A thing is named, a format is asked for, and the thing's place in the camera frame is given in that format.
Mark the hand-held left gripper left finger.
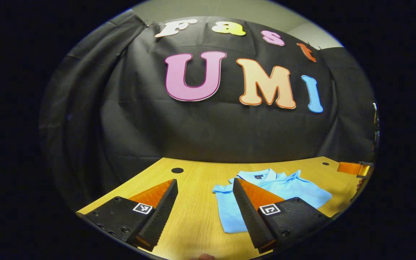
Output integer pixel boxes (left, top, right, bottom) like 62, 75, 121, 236
76, 179, 178, 252

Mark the black backdrop cloth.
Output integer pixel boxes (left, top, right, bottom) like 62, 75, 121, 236
38, 9, 379, 212

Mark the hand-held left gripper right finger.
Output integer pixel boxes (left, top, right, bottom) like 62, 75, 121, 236
233, 178, 333, 254

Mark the light blue T-shirt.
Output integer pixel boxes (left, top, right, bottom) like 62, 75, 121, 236
212, 168, 333, 234

